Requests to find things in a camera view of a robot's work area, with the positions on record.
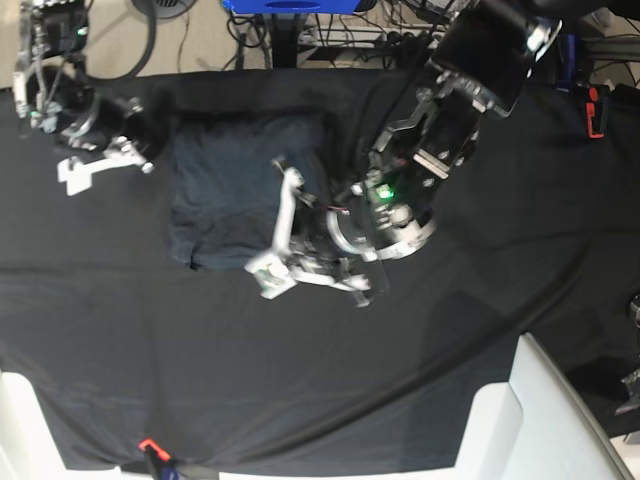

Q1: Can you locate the red black clamp right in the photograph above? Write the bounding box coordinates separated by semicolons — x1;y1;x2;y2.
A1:
585;85;611;139

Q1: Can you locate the round grey floor base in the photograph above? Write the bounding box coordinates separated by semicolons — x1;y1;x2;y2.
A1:
131;0;196;20

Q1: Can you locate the black table leg post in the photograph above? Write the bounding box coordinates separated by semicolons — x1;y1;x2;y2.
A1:
267;13;307;69

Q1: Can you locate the dark grey T-shirt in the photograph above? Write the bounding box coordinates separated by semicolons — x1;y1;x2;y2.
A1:
169;112;332;270

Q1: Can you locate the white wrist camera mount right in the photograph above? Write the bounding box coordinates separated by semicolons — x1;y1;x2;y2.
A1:
57;136;150;196

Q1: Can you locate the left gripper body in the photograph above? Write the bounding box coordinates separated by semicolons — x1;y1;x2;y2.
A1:
289;191;379;300

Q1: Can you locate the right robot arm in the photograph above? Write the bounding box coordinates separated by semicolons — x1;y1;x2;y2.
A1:
12;1;159;183

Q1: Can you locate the blue plastic box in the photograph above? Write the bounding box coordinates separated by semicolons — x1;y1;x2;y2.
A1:
221;0;360;15

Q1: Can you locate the white power strip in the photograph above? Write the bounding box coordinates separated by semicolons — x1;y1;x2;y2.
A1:
297;23;427;50

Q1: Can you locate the red blue clamp bottom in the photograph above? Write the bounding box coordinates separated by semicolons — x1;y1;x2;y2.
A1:
138;438;182;480

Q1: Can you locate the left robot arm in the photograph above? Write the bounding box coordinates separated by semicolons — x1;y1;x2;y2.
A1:
246;1;598;302

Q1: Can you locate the white panel left corner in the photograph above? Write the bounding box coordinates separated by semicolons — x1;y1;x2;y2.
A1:
1;372;123;480

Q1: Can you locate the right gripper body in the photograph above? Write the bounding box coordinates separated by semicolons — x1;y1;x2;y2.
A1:
59;94;168;160

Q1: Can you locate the black table cloth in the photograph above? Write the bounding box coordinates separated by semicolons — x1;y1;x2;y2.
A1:
1;86;639;476

